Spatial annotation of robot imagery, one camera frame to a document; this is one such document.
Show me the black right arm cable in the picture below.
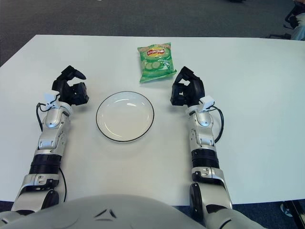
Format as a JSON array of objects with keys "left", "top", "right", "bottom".
[{"left": 209, "top": 106, "right": 224, "bottom": 144}]

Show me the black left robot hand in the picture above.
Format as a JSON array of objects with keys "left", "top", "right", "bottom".
[{"left": 51, "top": 65, "right": 90, "bottom": 106}]

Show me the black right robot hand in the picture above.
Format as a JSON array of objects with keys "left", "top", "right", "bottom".
[{"left": 169, "top": 66, "right": 205, "bottom": 107}]

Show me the green potato chip bag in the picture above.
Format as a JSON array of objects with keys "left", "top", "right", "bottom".
[{"left": 137, "top": 42, "right": 177, "bottom": 84}]

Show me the grey robot torso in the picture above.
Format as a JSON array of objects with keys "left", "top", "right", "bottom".
[{"left": 0, "top": 194, "right": 208, "bottom": 229}]

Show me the white left wrist cable clip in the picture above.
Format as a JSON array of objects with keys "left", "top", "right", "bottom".
[{"left": 44, "top": 93, "right": 60, "bottom": 109}]

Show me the white wrist cable clip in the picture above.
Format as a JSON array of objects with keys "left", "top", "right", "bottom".
[
  {"left": 44, "top": 93, "right": 60, "bottom": 109},
  {"left": 199, "top": 95, "right": 215, "bottom": 113}
]

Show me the white right wrist cable clip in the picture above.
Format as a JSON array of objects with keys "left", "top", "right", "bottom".
[{"left": 199, "top": 95, "right": 215, "bottom": 113}]

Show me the white plate with black rim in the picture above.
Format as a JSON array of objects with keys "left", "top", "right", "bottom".
[{"left": 96, "top": 91, "right": 155, "bottom": 144}]

